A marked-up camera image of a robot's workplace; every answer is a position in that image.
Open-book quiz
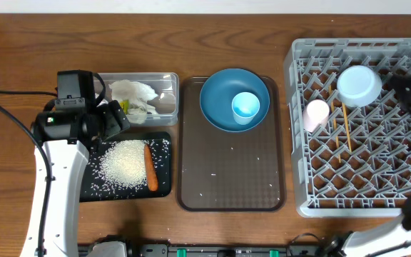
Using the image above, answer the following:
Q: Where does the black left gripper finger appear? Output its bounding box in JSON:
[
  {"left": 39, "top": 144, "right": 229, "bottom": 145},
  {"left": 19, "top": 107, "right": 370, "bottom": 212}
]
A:
[
  {"left": 108, "top": 100, "right": 131, "bottom": 134},
  {"left": 100, "top": 105, "right": 120, "bottom": 140}
]

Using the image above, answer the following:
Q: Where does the pile of white rice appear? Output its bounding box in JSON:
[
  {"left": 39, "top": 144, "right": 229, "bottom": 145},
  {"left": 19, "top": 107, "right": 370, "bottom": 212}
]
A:
[{"left": 98, "top": 140, "right": 146, "bottom": 188}]

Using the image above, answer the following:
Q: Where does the light blue bowl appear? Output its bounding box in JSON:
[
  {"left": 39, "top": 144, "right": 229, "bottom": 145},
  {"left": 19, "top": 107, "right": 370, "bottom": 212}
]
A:
[{"left": 337, "top": 66, "right": 382, "bottom": 107}]

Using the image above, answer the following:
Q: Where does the orange carrot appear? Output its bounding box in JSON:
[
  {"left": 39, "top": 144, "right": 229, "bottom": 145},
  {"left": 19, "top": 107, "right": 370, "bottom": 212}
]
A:
[{"left": 144, "top": 145, "right": 158, "bottom": 191}]

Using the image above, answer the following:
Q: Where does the wooden chopstick diagonal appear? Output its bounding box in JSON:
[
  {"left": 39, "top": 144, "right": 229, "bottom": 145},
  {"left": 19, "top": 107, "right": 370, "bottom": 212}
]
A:
[{"left": 328, "top": 85, "right": 342, "bottom": 163}]

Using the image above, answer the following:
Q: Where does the wooden chopstick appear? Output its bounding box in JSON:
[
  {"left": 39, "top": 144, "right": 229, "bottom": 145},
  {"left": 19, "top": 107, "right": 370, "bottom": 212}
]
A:
[{"left": 342, "top": 103, "right": 352, "bottom": 153}]

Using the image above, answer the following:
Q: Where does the pink plastic cup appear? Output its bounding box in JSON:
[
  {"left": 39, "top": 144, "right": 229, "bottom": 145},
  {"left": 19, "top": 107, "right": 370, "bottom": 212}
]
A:
[{"left": 303, "top": 99, "right": 330, "bottom": 132}]

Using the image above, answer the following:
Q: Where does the dark blue plate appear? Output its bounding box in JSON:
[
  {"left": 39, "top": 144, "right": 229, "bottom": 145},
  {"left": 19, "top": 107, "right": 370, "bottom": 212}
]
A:
[{"left": 200, "top": 69, "right": 270, "bottom": 133}]

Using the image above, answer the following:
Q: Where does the light blue plastic cup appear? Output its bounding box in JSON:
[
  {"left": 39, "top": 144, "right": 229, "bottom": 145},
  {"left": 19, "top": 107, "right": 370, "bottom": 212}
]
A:
[{"left": 231, "top": 92, "right": 260, "bottom": 125}]

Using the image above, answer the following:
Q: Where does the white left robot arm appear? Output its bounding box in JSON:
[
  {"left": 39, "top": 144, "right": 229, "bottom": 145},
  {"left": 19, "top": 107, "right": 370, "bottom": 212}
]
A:
[{"left": 21, "top": 101, "right": 130, "bottom": 256}]

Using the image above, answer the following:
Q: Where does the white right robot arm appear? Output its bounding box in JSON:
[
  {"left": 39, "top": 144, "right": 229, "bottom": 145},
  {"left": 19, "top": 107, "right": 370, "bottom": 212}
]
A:
[{"left": 318, "top": 75, "right": 411, "bottom": 256}]

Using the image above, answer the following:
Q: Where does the clear plastic waste bin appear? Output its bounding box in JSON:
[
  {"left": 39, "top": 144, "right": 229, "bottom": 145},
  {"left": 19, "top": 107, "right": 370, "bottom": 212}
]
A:
[{"left": 94, "top": 72, "right": 179, "bottom": 126}]

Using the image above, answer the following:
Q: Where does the black waste tray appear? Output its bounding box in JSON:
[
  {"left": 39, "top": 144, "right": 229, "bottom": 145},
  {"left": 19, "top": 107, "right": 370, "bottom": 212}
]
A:
[{"left": 80, "top": 131, "right": 172, "bottom": 202}]

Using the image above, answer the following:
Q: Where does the grey dishwasher rack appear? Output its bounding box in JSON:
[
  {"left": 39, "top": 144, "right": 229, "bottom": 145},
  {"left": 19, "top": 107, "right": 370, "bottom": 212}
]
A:
[{"left": 284, "top": 38, "right": 411, "bottom": 218}]

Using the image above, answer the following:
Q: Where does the crumpled white tissue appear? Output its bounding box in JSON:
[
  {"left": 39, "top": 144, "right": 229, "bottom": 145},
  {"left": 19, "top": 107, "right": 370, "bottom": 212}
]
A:
[{"left": 109, "top": 79, "right": 158, "bottom": 124}]

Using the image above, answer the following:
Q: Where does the brown serving tray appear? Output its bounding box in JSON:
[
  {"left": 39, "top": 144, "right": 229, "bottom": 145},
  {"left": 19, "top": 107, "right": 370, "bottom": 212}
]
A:
[{"left": 176, "top": 76, "right": 286, "bottom": 211}]

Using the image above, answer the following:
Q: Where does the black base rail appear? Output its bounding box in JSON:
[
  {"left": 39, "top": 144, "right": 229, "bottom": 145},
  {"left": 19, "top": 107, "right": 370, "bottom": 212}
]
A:
[{"left": 78, "top": 233, "right": 335, "bottom": 257}]

